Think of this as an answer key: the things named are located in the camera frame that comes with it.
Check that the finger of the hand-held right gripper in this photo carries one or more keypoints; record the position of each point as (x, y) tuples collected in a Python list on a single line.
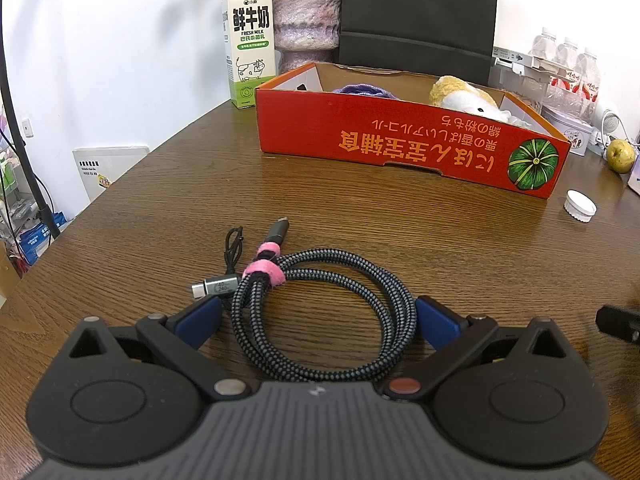
[(617, 322)]

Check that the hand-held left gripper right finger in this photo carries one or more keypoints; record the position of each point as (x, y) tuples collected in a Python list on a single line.
[(435, 317)]

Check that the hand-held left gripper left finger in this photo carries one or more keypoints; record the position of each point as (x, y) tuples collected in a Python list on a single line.
[(200, 317)]

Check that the red cardboard box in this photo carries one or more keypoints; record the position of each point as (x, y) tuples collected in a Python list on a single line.
[(375, 135)]

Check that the white yellow plush sheep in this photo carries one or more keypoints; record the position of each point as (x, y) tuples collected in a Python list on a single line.
[(460, 95)]

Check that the purple knitted pouch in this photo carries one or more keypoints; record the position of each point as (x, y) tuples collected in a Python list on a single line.
[(365, 91)]

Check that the white bottle cap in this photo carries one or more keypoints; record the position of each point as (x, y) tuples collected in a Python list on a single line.
[(580, 206)]

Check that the purple tissue packet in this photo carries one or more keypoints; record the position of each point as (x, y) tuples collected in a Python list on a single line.
[(634, 172)]

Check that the blue bag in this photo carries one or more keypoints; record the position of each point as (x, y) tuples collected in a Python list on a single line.
[(37, 240)]

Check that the grey tin box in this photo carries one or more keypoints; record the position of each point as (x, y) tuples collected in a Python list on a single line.
[(572, 132)]

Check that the small white fan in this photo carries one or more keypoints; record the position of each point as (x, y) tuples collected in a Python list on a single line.
[(609, 119)]

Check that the black light stand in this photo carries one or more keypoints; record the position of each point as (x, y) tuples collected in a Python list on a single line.
[(25, 160)]

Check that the clear container of seeds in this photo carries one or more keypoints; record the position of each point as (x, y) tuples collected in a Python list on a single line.
[(525, 92)]

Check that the flat white box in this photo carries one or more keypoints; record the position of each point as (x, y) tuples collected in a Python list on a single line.
[(520, 60)]

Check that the white green milk carton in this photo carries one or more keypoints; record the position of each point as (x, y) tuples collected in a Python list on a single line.
[(250, 40)]

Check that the black paper bag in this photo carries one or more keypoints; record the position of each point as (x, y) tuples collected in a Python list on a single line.
[(415, 15)]

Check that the mottled purple vase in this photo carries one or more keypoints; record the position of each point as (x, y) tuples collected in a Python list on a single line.
[(305, 15)]

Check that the white wall socket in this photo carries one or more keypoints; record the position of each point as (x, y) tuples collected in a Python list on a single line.
[(27, 127)]

